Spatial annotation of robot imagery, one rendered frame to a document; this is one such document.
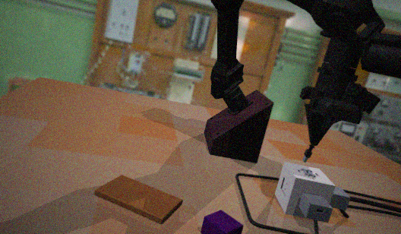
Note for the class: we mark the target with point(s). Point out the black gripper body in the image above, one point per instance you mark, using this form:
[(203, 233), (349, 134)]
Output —
[(327, 94)]

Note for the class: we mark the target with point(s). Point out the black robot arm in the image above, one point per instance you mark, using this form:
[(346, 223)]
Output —
[(379, 52)]

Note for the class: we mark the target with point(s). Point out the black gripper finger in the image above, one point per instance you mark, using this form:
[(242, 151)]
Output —
[(307, 106), (319, 125)]

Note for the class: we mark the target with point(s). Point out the flat orange-brown rectangular slab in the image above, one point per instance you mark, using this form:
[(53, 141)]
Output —
[(139, 198)]

